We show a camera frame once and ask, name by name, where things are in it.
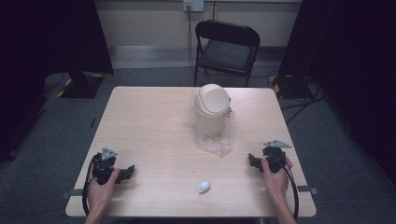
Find white crumpled paper ball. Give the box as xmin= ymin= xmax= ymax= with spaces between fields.
xmin=195 ymin=179 xmax=212 ymax=194

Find grey tape strip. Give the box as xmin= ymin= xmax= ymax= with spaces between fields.
xmin=60 ymin=189 xmax=84 ymax=201
xmin=296 ymin=185 xmax=319 ymax=196

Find clear plastic bag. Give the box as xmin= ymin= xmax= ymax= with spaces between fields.
xmin=182 ymin=92 xmax=236 ymax=157

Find black curtain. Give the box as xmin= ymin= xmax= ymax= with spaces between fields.
xmin=0 ymin=0 xmax=115 ymax=162
xmin=277 ymin=0 xmax=396 ymax=188

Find black stand base striped tape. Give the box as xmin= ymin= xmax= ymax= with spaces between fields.
xmin=268 ymin=74 xmax=312 ymax=101
xmin=55 ymin=70 xmax=106 ymax=100

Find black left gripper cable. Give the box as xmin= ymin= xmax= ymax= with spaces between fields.
xmin=81 ymin=153 xmax=101 ymax=217

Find white wall socket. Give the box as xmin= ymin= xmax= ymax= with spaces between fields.
xmin=182 ymin=0 xmax=205 ymax=13

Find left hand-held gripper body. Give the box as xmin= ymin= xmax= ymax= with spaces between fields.
xmin=92 ymin=147 xmax=120 ymax=186

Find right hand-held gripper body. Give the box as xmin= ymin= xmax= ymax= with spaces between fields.
xmin=262 ymin=139 xmax=293 ymax=174

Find person's right hand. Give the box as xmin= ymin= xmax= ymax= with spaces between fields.
xmin=261 ymin=156 xmax=294 ymax=203

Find cream swing-lid trash can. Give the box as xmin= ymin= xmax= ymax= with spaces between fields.
xmin=192 ymin=83 xmax=233 ymax=137

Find black folding chair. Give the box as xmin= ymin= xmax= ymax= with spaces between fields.
xmin=193 ymin=19 xmax=262 ymax=88

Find black floor cables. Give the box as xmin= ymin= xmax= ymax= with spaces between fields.
xmin=279 ymin=77 xmax=327 ymax=125

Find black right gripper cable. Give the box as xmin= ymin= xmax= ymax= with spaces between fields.
xmin=279 ymin=161 xmax=301 ymax=220

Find person's left hand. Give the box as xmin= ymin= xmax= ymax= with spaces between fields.
xmin=87 ymin=167 xmax=121 ymax=216

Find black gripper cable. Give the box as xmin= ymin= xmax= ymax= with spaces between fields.
xmin=81 ymin=153 xmax=101 ymax=217
xmin=279 ymin=161 xmax=301 ymax=220

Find black wall socket cable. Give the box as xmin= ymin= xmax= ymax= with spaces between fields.
xmin=186 ymin=5 xmax=198 ymax=77

